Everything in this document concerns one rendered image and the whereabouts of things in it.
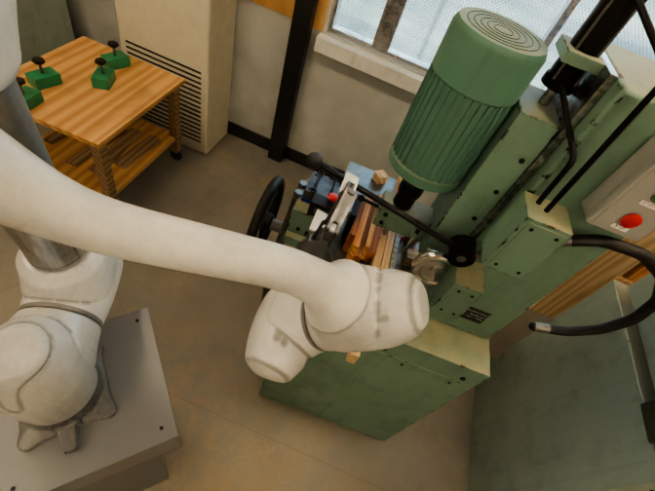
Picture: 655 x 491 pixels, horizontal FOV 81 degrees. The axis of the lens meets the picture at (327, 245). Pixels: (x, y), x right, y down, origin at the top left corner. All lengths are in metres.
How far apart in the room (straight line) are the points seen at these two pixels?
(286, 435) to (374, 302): 1.32
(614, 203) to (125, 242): 0.74
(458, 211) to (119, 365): 0.87
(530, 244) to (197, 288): 1.54
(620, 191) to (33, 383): 1.02
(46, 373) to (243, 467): 1.04
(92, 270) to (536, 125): 0.88
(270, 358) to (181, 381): 1.23
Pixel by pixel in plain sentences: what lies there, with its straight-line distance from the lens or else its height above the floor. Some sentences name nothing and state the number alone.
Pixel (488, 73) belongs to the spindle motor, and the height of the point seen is 1.46.
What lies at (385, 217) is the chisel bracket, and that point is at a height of 1.03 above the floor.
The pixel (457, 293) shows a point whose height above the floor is 1.05.
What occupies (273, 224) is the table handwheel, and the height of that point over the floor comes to 0.82.
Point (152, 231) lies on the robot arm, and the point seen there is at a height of 1.36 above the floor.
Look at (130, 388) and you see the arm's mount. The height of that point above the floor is 0.71.
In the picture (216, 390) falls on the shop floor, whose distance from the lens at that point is 1.78.
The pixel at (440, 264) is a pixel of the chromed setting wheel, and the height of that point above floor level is 1.05.
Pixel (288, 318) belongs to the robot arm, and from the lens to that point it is 0.58.
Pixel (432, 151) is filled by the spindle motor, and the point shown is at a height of 1.29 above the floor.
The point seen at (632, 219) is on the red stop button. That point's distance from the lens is 0.83.
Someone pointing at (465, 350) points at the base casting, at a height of 0.80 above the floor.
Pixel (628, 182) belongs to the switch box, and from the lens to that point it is 0.80.
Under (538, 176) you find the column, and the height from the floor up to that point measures 1.33.
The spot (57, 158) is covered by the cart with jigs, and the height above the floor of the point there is 0.18.
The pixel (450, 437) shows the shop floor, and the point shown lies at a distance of 2.03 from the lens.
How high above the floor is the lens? 1.70
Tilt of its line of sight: 49 degrees down
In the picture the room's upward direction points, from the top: 23 degrees clockwise
